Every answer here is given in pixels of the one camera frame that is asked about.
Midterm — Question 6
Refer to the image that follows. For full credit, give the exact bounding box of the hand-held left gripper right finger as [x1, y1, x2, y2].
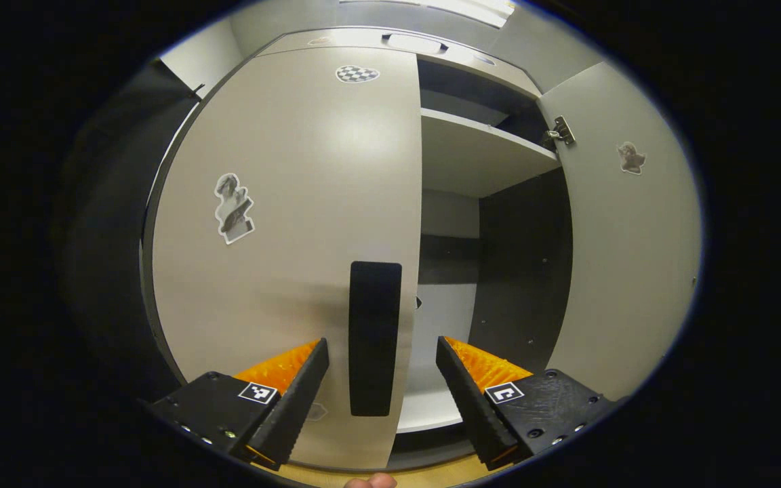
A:
[435, 335, 628, 473]

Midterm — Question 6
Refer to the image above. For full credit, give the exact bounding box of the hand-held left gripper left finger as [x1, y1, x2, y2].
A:
[138, 338, 330, 472]

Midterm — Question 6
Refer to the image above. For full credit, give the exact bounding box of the black door handle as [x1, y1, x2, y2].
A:
[348, 261, 403, 418]

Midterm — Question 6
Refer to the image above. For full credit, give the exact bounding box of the grey double-door shoe cabinet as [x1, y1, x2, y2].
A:
[140, 26, 576, 473]

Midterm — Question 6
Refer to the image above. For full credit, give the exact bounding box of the grey cabinet door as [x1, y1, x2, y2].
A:
[538, 61, 704, 403]
[149, 45, 424, 470]

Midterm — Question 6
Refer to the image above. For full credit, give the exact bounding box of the cabinet shelf board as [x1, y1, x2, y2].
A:
[396, 382, 470, 435]
[420, 108, 561, 199]

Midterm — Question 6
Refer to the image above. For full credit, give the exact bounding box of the metal door hinge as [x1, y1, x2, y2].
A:
[543, 116, 576, 147]

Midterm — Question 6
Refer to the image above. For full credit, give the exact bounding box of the grey cabinet drawer front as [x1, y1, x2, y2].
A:
[258, 27, 542, 100]

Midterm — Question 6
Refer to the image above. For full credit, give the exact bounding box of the black backdrop cloth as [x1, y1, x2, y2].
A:
[57, 60, 209, 411]

